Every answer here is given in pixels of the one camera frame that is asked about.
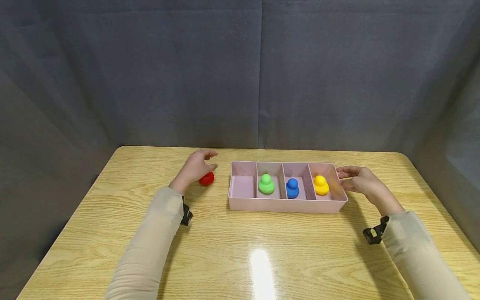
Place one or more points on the person's left hand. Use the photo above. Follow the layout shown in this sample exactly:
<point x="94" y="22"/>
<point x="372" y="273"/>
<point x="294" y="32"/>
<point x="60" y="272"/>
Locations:
<point x="191" y="168"/>

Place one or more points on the person's right hand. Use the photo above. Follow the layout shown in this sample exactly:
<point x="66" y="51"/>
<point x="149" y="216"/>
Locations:
<point x="369" y="185"/>

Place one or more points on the person's left forearm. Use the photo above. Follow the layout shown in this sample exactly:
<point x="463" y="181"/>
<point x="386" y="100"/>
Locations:
<point x="150" y="250"/>

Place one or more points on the person's right forearm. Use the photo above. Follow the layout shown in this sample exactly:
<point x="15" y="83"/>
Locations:
<point x="420" y="258"/>

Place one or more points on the red toy duck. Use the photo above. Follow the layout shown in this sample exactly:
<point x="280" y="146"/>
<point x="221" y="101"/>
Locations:
<point x="207" y="179"/>

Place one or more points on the black wrist band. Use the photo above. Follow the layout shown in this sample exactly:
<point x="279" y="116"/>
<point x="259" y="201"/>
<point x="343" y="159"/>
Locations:
<point x="186" y="214"/>
<point x="375" y="233"/>

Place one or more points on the yellow toy duck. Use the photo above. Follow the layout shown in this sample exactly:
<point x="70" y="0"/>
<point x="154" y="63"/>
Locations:
<point x="321" y="186"/>

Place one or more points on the blue toy duck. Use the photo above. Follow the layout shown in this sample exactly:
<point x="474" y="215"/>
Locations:
<point x="292" y="189"/>

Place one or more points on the green toy duck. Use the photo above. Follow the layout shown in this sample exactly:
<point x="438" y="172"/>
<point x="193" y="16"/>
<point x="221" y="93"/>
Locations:
<point x="266" y="186"/>

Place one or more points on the pink divided tray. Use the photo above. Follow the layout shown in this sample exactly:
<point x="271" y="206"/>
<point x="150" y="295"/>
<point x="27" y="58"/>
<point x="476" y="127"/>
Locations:
<point x="285" y="205"/>

